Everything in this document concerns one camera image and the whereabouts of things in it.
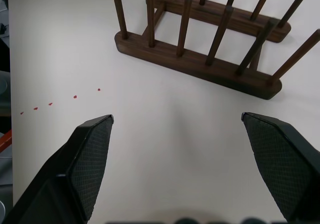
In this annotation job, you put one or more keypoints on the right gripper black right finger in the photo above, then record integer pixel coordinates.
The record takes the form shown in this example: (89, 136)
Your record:
(282, 164)

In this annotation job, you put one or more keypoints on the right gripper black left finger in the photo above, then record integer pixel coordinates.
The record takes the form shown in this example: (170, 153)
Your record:
(75, 174)

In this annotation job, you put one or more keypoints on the black dish rack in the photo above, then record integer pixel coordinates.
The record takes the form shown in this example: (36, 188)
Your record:
(200, 69)

